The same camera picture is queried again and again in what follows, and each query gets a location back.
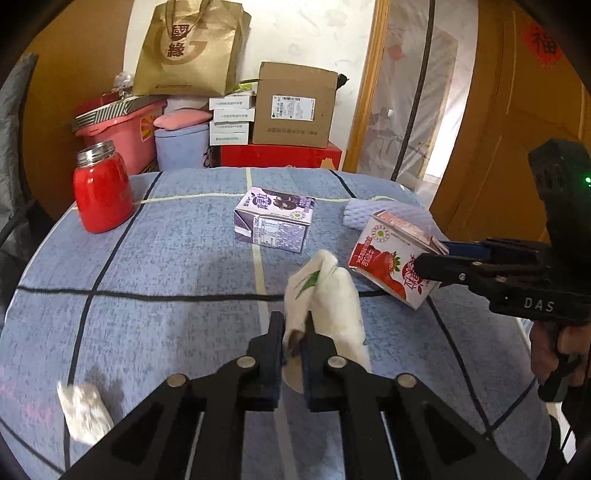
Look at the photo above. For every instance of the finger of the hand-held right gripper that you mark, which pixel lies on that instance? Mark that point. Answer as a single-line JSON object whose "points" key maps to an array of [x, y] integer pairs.
{"points": [[461, 248], [461, 272]]}

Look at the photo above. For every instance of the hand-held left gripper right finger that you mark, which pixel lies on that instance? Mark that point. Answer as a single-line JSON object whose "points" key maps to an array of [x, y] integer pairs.
{"points": [[315, 374]]}

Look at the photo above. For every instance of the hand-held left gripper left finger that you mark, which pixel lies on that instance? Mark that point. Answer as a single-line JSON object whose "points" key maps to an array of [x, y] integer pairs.
{"points": [[271, 369]]}

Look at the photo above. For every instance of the white wrapper with green print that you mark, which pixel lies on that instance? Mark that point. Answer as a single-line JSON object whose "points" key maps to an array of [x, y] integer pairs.
{"points": [[337, 304]]}

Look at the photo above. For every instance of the strawberry milk carton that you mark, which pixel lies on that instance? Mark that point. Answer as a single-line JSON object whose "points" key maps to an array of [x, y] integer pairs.
{"points": [[388, 263]]}

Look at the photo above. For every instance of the purple milk carton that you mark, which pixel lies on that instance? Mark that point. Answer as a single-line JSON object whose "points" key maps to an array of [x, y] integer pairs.
{"points": [[277, 221]]}

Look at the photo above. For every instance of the white tissue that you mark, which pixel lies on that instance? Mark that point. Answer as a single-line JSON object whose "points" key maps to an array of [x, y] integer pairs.
{"points": [[85, 410]]}

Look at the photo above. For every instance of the person's right hand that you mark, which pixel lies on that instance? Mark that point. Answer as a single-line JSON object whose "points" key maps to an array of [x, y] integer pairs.
{"points": [[542, 346]]}

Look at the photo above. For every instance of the wooden room door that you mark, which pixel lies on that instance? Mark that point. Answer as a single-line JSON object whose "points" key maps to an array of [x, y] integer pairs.
{"points": [[498, 138]]}

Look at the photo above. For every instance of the blue checked tablecloth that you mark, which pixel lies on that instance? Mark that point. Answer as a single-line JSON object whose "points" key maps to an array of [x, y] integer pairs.
{"points": [[161, 300]]}

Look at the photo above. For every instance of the red door decoration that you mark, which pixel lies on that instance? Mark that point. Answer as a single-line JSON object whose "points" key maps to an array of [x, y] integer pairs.
{"points": [[540, 46]]}

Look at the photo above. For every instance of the flat red box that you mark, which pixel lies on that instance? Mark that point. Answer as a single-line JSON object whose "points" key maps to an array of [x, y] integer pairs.
{"points": [[281, 156]]}

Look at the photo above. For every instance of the brown cardboard box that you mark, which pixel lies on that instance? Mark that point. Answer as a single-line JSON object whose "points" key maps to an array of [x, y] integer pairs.
{"points": [[291, 106]]}

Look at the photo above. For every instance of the small white box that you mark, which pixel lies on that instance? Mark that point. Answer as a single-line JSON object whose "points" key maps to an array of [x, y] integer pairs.
{"points": [[229, 139], [230, 128], [233, 102], [232, 116]]}

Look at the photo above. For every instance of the light blue bucket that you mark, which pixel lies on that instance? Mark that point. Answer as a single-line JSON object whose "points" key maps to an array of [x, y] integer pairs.
{"points": [[180, 150]]}

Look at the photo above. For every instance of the red jar with metal lid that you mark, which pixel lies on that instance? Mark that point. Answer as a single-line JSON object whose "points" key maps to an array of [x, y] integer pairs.
{"points": [[104, 194]]}

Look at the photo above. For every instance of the pink bucket lid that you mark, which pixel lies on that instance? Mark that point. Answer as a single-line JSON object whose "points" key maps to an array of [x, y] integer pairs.
{"points": [[180, 120]]}

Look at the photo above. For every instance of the pink plastic basin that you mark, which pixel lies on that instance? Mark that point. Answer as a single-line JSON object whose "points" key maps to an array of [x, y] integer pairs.
{"points": [[134, 138]]}

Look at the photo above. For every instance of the striped tray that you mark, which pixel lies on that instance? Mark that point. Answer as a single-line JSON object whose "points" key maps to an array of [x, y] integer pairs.
{"points": [[115, 112]]}

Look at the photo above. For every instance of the crumpled clear plastic bag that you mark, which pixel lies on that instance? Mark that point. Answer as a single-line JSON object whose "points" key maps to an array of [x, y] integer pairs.
{"points": [[123, 84]]}

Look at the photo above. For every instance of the gold paper bag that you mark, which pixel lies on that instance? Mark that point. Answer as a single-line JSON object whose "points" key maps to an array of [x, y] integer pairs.
{"points": [[189, 50]]}

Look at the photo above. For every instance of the grey cushioned chair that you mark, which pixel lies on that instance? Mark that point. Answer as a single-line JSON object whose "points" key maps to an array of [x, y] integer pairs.
{"points": [[14, 138]]}

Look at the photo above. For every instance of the wooden wardrobe door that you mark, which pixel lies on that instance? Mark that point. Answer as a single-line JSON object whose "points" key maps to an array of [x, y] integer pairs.
{"points": [[69, 55]]}

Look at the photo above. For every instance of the wooden door frame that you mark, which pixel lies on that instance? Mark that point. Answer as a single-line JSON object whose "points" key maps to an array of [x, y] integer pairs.
{"points": [[369, 69]]}

